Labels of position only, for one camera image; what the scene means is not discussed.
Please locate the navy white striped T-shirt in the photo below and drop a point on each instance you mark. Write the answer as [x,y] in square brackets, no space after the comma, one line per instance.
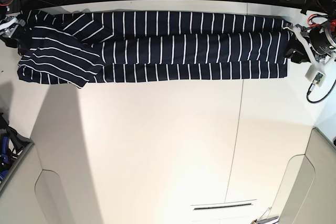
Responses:
[146,46]

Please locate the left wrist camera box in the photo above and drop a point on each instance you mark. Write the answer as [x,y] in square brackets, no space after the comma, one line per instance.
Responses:
[315,75]

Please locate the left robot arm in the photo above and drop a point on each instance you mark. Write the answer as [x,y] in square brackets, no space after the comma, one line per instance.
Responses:
[319,32]

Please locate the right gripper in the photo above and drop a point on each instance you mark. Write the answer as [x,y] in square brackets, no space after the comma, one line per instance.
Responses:
[13,34]

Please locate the blue items in bin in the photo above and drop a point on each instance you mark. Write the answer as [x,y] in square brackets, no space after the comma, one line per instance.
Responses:
[11,147]

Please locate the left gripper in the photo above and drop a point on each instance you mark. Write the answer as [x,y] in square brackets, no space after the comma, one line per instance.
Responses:
[297,48]

